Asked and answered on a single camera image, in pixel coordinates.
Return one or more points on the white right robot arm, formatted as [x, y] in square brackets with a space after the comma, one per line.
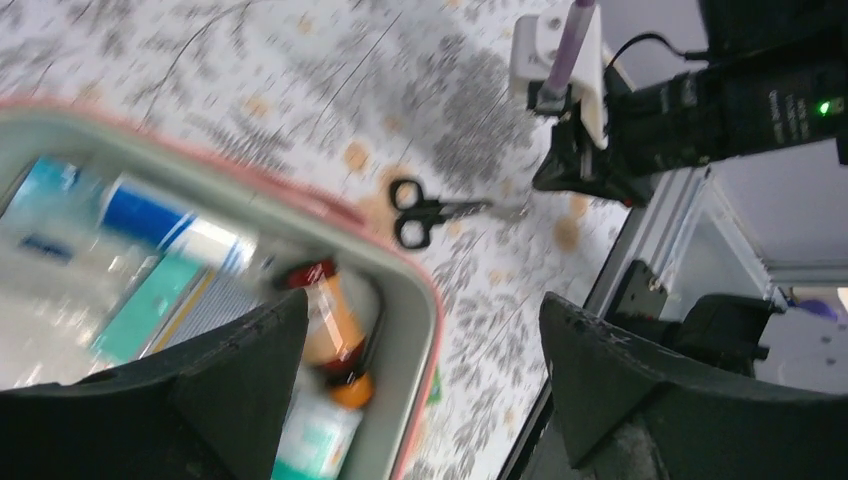
[774, 77]

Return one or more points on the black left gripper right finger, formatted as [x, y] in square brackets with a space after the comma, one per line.
[703, 424]

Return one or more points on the teal silver foil sachet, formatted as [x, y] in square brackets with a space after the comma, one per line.
[177, 301]

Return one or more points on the blue white elastic bandage roll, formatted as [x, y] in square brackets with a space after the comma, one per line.
[174, 225]

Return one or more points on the white gauze dressing packet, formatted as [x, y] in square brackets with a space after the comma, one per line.
[63, 276]

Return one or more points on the small white medicine bottle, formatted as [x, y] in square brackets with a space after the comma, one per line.
[316, 435]

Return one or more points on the pink medicine kit bag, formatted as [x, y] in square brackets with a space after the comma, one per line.
[407, 350]

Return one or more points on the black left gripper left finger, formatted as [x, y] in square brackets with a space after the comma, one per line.
[211, 407]

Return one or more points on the brown bottle orange cap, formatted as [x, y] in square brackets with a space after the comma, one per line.
[335, 343]

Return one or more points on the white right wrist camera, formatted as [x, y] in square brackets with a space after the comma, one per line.
[560, 51]

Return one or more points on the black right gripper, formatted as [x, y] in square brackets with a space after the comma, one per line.
[618, 173]

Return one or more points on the black handled scissors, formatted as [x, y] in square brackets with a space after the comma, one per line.
[418, 213]

